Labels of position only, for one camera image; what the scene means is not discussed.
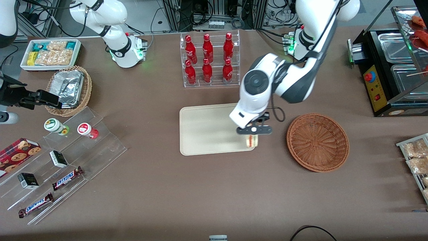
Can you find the small grey device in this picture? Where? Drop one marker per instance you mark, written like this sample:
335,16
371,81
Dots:
218,238

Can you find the black food warmer cabinet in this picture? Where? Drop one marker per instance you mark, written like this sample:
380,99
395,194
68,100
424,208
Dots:
372,93

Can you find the beige plastic tray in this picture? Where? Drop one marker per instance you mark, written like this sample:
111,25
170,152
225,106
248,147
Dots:
207,130

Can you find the red grilled sausage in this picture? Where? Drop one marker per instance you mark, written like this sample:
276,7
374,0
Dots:
421,36
419,20

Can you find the red cola bottle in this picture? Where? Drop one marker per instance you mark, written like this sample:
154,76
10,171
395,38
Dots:
190,73
207,47
207,71
190,48
227,70
228,46

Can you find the steel food pan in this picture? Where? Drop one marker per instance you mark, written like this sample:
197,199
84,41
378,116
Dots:
394,47
406,78

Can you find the red emergency stop button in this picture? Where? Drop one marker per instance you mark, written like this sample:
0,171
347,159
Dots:
369,77

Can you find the white plastic snack bin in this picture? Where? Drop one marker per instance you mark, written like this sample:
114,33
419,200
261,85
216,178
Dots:
23,65

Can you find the red lid strawberry jar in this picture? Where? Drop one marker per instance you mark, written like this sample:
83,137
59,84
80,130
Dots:
85,129

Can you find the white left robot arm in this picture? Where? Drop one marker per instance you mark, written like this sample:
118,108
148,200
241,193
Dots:
257,83

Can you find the clear bag of biscuits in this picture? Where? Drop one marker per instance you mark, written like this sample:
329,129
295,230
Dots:
53,57
57,45

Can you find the clear acrylic bottle rack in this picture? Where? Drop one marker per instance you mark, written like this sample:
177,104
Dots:
215,83

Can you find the brown wicker basket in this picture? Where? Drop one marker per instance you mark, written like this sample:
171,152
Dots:
317,144

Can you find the white power strip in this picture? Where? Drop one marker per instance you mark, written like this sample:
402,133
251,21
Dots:
217,24

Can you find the clear bag of crackers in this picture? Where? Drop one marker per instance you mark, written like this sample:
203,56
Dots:
418,165
414,149

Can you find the red chocolate chip cookie box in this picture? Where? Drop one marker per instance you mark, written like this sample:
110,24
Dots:
16,154

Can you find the aluminium foil tray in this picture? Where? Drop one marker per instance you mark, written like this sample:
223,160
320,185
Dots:
68,87

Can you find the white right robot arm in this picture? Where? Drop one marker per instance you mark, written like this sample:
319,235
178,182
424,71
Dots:
120,50

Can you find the green lid sunflower jar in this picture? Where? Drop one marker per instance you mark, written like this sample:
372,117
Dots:
53,125

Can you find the light wicker basket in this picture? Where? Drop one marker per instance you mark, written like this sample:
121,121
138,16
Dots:
86,90

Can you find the sandwich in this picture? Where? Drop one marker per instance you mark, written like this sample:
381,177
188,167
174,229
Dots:
252,141

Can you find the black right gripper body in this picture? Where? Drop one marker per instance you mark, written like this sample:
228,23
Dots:
12,95

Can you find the yellow snack packet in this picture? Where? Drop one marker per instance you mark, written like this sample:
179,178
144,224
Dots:
31,58

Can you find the Snickers chocolate bar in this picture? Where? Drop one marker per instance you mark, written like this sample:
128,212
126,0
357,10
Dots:
35,205
67,178

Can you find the teal snack packet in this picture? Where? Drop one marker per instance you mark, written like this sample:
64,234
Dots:
70,44
38,46

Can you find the small black carton box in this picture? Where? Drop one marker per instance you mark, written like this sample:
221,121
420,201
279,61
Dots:
28,180
59,159

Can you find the clear acrylic stepped display stand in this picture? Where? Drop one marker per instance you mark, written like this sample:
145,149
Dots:
97,150

